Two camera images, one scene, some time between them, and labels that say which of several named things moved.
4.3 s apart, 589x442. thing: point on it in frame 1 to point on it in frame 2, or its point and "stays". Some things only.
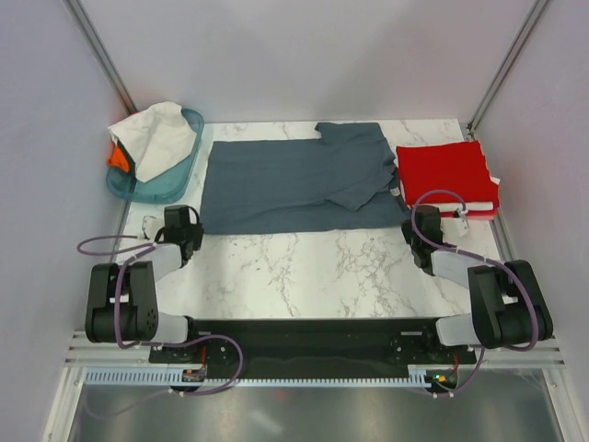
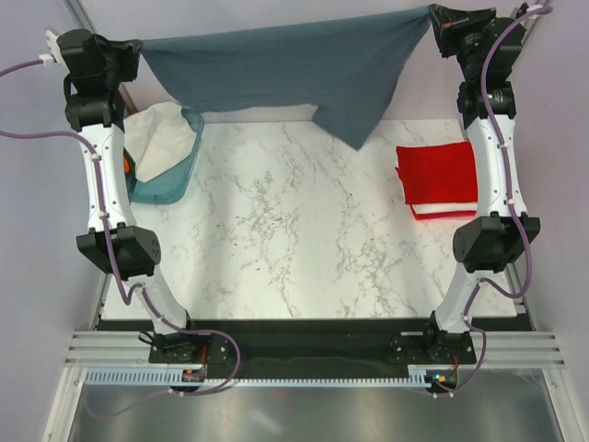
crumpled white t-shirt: [157, 137] stays
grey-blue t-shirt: [342, 181] to [346, 68]
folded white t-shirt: [469, 205] stays
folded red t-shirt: [458, 167] stays
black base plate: [312, 345] stays
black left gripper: [197, 231] to [128, 53]
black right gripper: [406, 226] to [451, 22]
